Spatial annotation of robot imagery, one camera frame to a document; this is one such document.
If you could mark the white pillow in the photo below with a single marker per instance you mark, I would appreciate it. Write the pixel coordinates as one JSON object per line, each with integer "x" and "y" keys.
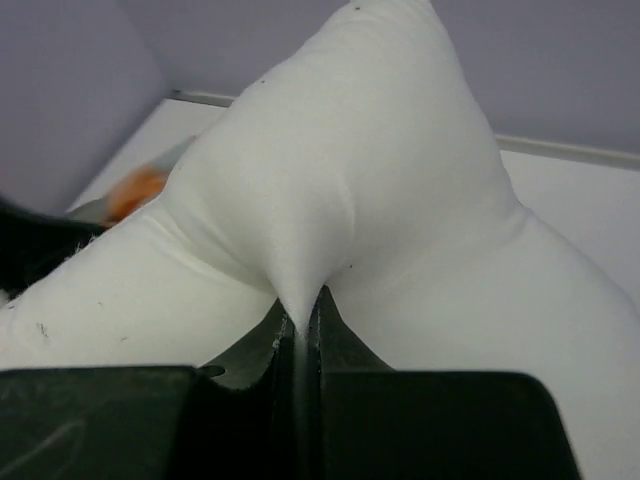
{"x": 362, "y": 163}

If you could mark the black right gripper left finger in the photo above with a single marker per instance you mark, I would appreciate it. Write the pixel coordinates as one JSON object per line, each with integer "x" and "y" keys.
{"x": 228, "y": 419}

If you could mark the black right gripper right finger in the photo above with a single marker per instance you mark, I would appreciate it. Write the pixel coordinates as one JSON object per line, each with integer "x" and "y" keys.
{"x": 370, "y": 421}

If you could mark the multicolour checked pillowcase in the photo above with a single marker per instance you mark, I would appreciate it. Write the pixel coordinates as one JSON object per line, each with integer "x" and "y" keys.
{"x": 132, "y": 191}

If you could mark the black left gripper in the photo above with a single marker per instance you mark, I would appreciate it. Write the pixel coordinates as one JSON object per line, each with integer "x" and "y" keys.
{"x": 34, "y": 244}

